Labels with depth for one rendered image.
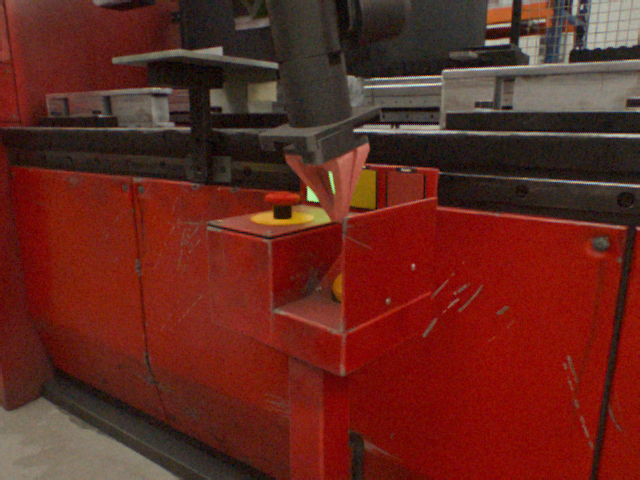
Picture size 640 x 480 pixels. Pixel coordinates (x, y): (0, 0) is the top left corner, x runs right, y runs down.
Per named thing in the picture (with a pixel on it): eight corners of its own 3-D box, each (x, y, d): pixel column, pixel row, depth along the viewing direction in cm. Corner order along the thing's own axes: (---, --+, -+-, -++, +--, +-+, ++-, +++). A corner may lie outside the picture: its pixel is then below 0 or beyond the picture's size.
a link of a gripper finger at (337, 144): (381, 216, 48) (367, 119, 44) (334, 247, 43) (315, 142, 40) (327, 208, 52) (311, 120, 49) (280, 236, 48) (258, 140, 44)
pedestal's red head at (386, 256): (210, 322, 58) (201, 168, 54) (303, 288, 70) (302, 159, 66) (343, 379, 45) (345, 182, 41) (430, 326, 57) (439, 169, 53)
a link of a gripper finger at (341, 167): (394, 206, 50) (383, 112, 46) (351, 236, 45) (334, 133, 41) (341, 200, 54) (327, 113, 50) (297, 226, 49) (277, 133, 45)
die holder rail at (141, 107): (49, 127, 149) (45, 94, 147) (68, 126, 154) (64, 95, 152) (155, 127, 122) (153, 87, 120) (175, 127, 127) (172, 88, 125)
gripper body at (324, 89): (385, 125, 47) (375, 42, 44) (314, 158, 40) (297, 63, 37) (332, 125, 51) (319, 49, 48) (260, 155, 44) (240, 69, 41)
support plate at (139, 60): (112, 63, 88) (111, 57, 87) (218, 74, 109) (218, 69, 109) (180, 55, 78) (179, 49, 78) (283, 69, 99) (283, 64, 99)
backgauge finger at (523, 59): (425, 66, 88) (426, 36, 87) (471, 76, 109) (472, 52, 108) (494, 62, 81) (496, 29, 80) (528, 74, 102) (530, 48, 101)
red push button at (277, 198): (257, 224, 57) (257, 192, 56) (283, 219, 60) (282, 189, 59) (282, 229, 54) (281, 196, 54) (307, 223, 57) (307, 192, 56)
